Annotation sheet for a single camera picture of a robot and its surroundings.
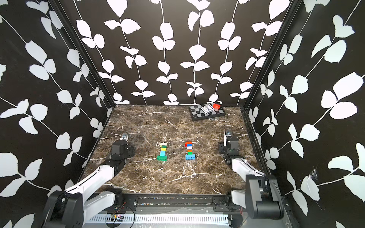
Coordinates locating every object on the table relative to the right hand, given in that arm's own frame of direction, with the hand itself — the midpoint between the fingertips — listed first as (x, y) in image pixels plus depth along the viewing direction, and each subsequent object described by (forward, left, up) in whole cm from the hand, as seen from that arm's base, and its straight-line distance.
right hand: (224, 139), depth 92 cm
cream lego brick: (-1, +41, -4) cm, 41 cm away
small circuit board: (-42, +61, -6) cm, 74 cm away
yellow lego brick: (-5, +41, -4) cm, 41 cm away
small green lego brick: (-8, +22, -4) cm, 24 cm away
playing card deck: (+31, +8, -3) cm, 32 cm away
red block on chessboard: (+34, 0, -3) cm, 35 cm away
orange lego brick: (-5, +22, -7) cm, 24 cm away
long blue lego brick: (-10, +22, -5) cm, 25 cm away
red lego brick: (+1, +24, -7) cm, 25 cm away
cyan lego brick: (-8, +40, -4) cm, 41 cm away
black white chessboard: (+27, +17, -4) cm, 32 cm away
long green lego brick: (-12, +41, -4) cm, 43 cm away
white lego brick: (-4, +23, -4) cm, 24 cm away
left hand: (-5, +64, +3) cm, 64 cm away
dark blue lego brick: (-1, +23, -7) cm, 24 cm away
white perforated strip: (-43, +37, -6) cm, 57 cm away
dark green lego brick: (-3, +40, -4) cm, 41 cm away
